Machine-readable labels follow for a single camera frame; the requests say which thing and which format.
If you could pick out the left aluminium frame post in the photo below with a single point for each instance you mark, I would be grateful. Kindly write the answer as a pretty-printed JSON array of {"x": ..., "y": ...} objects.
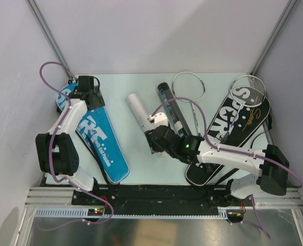
[{"x": 41, "y": 21}]

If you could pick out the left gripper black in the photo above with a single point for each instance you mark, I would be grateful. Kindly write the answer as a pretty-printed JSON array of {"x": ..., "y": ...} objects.
[{"x": 99, "y": 101}]

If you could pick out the blue racket bag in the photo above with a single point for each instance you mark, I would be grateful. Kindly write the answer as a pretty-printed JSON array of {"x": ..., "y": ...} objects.
[{"x": 96, "y": 132}]

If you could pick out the black shuttlecock tube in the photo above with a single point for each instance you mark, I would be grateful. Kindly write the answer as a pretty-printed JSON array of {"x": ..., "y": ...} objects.
[{"x": 172, "y": 110}]

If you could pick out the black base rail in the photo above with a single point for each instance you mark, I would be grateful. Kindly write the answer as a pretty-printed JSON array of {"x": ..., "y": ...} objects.
[{"x": 166, "y": 199}]

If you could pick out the white racket with black handle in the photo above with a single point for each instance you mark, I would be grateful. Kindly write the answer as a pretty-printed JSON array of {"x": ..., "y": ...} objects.
[{"x": 189, "y": 87}]

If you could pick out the black racket bag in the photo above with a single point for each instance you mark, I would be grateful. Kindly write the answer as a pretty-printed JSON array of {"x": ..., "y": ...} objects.
[{"x": 248, "y": 122}]

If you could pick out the white cable duct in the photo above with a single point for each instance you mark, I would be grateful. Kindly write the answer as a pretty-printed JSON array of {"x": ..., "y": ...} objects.
[{"x": 94, "y": 213}]

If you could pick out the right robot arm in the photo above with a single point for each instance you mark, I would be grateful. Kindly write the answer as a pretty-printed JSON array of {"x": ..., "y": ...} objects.
[{"x": 267, "y": 169}]

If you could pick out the right aluminium frame post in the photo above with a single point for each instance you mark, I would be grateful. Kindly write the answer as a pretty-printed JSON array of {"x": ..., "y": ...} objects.
[{"x": 278, "y": 28}]

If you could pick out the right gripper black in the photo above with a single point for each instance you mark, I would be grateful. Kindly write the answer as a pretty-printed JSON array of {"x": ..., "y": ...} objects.
[{"x": 155, "y": 147}]

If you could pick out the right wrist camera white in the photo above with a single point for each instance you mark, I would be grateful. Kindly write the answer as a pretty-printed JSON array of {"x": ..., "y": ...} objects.
[{"x": 159, "y": 119}]

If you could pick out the white shuttlecock tube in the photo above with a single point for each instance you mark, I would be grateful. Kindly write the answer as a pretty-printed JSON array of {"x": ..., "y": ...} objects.
[{"x": 140, "y": 113}]

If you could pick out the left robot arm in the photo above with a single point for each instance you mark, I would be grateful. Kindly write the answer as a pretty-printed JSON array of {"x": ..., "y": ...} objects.
[{"x": 56, "y": 151}]

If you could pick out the aluminium frame post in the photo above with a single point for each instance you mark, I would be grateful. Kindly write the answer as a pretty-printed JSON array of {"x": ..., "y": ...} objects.
[
  {"x": 41, "y": 21},
  {"x": 278, "y": 28}
]

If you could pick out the white racket on black bag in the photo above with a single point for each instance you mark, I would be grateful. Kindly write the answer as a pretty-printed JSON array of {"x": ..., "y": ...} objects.
[{"x": 247, "y": 91}]

